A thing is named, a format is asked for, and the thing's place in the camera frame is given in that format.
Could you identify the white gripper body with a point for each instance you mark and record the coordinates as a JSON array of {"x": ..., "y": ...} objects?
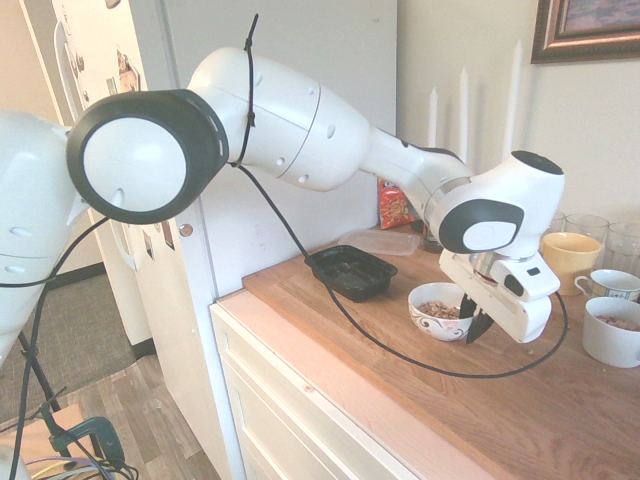
[{"x": 520, "y": 320}]

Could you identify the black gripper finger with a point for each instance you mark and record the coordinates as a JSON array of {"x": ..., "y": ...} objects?
[
  {"x": 481, "y": 325},
  {"x": 469, "y": 309}
]

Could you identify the white patterned ceramic bowl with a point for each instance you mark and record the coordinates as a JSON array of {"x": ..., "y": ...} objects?
[{"x": 435, "y": 327}]

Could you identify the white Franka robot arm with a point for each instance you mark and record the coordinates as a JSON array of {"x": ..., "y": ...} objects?
[{"x": 300, "y": 125}]

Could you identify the cereal in white mug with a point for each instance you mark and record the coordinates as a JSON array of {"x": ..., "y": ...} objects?
[{"x": 620, "y": 322}]

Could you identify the black plastic food box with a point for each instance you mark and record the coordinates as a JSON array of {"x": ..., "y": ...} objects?
[{"x": 360, "y": 280}]

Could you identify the spice jar with black lid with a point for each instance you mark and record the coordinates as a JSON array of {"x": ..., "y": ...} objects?
[{"x": 432, "y": 245}]

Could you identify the yellow mug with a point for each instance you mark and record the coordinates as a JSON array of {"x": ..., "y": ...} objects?
[{"x": 575, "y": 265}]

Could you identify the large white mug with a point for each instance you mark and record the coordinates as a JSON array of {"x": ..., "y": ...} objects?
[{"x": 607, "y": 345}]

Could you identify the black candle holder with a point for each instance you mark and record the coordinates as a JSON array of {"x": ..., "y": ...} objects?
[{"x": 418, "y": 227}]

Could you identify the white cup with blue pattern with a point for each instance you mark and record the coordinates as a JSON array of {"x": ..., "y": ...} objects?
[{"x": 612, "y": 289}]

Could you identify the clear plastic lid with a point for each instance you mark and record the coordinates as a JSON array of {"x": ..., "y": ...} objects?
[{"x": 385, "y": 242}]

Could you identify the orange snack bag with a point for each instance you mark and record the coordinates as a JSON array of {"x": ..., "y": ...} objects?
[{"x": 395, "y": 205}]

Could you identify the medium white taper candle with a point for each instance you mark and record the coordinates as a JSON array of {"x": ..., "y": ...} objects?
[{"x": 464, "y": 115}]

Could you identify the tall white taper candle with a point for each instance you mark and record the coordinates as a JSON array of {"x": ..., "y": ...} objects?
[{"x": 516, "y": 100}]

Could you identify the white cabinet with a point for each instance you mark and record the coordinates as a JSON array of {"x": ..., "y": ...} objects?
[{"x": 280, "y": 425}]

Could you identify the round copper knob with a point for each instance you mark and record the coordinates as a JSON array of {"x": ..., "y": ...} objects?
[{"x": 186, "y": 230}]

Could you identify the white refrigerator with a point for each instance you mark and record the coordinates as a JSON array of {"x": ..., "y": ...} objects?
[{"x": 325, "y": 50}]

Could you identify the framed picture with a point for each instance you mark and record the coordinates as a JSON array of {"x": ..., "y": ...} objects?
[{"x": 585, "y": 30}]

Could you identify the brown oval fridge magnet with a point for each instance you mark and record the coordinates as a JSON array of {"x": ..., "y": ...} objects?
[{"x": 165, "y": 229}]

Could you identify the small rectangular photo magnet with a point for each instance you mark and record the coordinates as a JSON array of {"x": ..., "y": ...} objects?
[{"x": 148, "y": 245}]

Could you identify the green clamp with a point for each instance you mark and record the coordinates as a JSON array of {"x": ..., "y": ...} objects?
[{"x": 100, "y": 435}]

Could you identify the large fridge photo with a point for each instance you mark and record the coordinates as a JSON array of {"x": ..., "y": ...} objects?
[{"x": 128, "y": 72}]

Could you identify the small fridge photo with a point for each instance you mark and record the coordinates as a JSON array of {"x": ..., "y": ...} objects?
[{"x": 112, "y": 87}]

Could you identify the wooden board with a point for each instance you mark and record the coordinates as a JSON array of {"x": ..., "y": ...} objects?
[{"x": 35, "y": 430}]

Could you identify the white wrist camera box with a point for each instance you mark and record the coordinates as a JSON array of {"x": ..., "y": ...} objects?
[{"x": 530, "y": 282}]

